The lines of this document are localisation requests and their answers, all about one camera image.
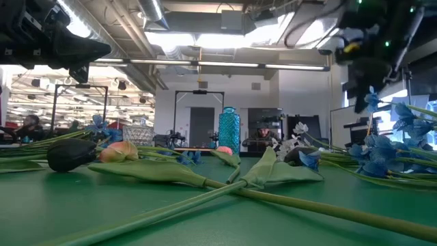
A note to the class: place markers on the orange-pink tulip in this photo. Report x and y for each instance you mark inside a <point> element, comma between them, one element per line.
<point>117,152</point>

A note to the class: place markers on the grey door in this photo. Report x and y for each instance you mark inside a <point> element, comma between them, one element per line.
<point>201,126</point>

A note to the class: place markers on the pink tulip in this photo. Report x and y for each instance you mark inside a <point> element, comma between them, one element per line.
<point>224,150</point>

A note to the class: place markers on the person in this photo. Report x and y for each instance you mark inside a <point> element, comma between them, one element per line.
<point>30,128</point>
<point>262,136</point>

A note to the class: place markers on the clear glass vase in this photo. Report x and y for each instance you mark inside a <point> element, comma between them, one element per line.
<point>138,136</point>

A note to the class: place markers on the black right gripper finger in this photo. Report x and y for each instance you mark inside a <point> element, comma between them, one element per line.
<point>363,82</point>

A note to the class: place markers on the black cabinet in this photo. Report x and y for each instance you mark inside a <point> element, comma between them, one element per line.
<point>307,123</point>

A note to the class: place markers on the silver ventilation duct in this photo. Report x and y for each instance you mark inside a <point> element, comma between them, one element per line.
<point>152,10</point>

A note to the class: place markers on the teal glass vase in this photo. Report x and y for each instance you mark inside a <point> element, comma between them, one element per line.
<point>229,130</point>

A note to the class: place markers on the black background robot arm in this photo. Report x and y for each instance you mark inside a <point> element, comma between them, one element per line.
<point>167,140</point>

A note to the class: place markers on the black gantry frame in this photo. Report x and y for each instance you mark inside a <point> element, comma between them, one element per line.
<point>199,92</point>
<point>83,86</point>

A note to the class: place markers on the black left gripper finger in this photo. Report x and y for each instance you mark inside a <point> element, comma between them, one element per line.
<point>78,51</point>
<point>79,74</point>

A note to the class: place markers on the green table mat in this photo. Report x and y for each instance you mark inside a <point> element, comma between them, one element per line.
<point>68,212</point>

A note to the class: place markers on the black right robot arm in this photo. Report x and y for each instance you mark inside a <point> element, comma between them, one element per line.
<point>399,8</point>

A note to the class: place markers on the white flower spray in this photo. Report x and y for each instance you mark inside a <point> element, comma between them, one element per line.
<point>300,128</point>

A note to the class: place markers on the black tulip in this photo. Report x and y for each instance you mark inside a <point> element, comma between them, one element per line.
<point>292,155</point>
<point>68,155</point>

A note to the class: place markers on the long ceiling light strip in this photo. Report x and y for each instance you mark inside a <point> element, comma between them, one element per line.
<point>225,64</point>

